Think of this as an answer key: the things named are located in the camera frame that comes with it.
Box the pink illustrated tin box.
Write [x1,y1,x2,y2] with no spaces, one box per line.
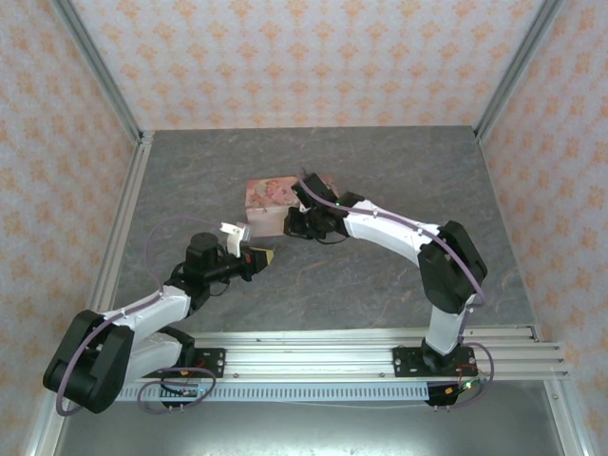
[244,174,341,238]

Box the grey metal panel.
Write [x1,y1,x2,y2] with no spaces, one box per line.
[51,400,569,456]

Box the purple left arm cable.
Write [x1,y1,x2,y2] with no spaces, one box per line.
[55,216,224,418]

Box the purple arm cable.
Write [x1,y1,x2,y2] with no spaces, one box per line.
[298,170,489,310]
[55,216,224,418]

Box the aluminium side rail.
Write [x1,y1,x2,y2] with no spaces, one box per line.
[26,132,154,456]

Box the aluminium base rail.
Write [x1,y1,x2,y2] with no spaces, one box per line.
[118,325,570,382]

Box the white slotted cable duct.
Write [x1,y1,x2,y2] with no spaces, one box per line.
[116,382,431,403]

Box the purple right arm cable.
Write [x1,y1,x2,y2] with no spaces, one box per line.
[298,170,489,310]

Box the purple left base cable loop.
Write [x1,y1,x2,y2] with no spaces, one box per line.
[137,364,216,413]

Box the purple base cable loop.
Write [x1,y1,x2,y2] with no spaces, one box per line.
[137,364,216,413]
[434,340,495,410]

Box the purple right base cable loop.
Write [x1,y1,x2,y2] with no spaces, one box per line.
[434,340,495,410]

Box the aluminium frame post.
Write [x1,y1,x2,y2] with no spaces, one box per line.
[473,0,565,140]
[50,0,144,140]

